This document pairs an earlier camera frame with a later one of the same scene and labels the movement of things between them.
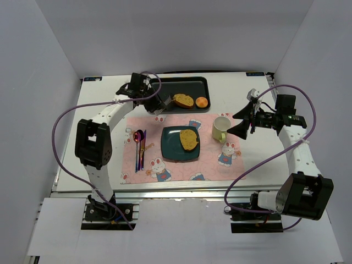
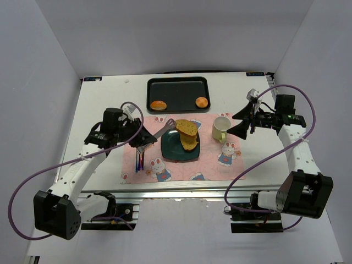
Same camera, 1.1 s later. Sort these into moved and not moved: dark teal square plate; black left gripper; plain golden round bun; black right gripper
Moved: black left gripper
Not moved: dark teal square plate; plain golden round bun; black right gripper
